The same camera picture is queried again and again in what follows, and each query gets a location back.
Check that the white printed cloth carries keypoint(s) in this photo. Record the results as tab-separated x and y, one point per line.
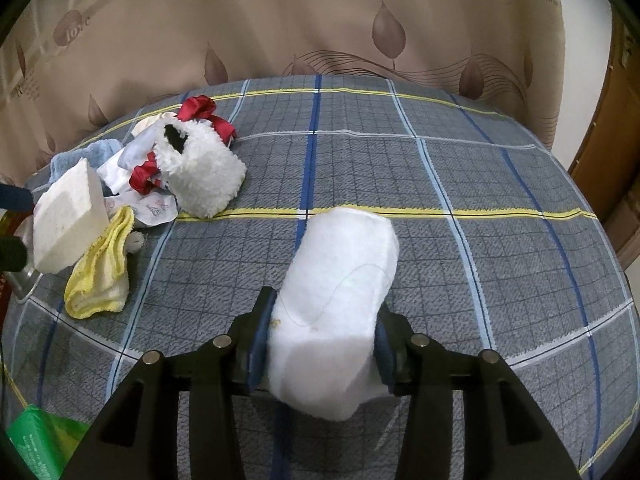
150	210

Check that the grey plaid tablecloth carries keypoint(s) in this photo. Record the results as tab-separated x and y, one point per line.
498	249

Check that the white fluffy plush slipper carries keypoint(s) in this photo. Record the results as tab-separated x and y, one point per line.
196	166

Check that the beige leaf-print curtain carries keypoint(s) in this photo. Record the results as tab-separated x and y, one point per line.
70	67

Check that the red and white satin cloth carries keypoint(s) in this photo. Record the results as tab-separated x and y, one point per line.
145	175

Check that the white foam brick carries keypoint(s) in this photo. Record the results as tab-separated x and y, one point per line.
68	219

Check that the green packet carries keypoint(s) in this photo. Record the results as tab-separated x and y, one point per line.
46	442

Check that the white foam sponge block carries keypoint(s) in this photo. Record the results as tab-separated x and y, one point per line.
321	336

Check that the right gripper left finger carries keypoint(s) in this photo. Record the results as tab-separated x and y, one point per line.
249	333

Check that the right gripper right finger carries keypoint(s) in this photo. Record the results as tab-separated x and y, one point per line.
392	334

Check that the yellow towel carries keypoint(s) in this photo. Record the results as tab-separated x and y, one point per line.
99	281

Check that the cream crumpled cloth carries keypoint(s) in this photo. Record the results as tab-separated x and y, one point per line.
149	121

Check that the light blue cloth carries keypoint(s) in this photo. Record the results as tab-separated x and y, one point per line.
95	153

